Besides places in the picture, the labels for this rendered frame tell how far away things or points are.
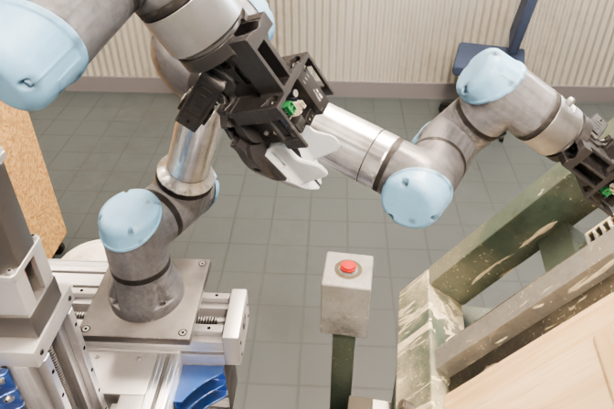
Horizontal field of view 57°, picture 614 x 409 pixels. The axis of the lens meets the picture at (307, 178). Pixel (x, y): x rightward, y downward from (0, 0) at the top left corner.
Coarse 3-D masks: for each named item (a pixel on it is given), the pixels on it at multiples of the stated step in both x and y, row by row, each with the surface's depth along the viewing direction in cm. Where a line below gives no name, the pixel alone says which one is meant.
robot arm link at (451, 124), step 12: (456, 108) 74; (444, 120) 76; (456, 120) 74; (420, 132) 80; (432, 132) 73; (444, 132) 73; (456, 132) 73; (468, 132) 74; (480, 132) 73; (456, 144) 71; (468, 144) 73; (480, 144) 75; (468, 156) 73
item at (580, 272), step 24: (600, 240) 98; (576, 264) 100; (600, 264) 96; (528, 288) 107; (552, 288) 102; (576, 288) 100; (504, 312) 109; (528, 312) 105; (456, 336) 119; (480, 336) 112; (504, 336) 110; (456, 360) 116
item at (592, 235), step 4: (604, 220) 101; (608, 220) 101; (612, 220) 101; (600, 224) 102; (604, 224) 102; (608, 224) 101; (612, 224) 100; (592, 228) 103; (596, 228) 102; (600, 228) 101; (604, 228) 101; (608, 228) 102; (588, 232) 103; (592, 232) 103; (596, 232) 102; (600, 232) 103; (604, 232) 100; (588, 236) 103; (592, 236) 104; (596, 236) 101; (588, 240) 102; (592, 240) 103
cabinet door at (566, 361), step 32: (576, 320) 96; (608, 320) 90; (544, 352) 98; (576, 352) 92; (608, 352) 87; (480, 384) 107; (512, 384) 101; (544, 384) 95; (576, 384) 89; (608, 384) 84
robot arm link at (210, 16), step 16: (192, 0) 43; (208, 0) 44; (224, 0) 45; (176, 16) 43; (192, 16) 43; (208, 16) 44; (224, 16) 45; (240, 16) 47; (160, 32) 45; (176, 32) 44; (192, 32) 44; (208, 32) 44; (224, 32) 45; (176, 48) 45; (192, 48) 45; (208, 48) 46
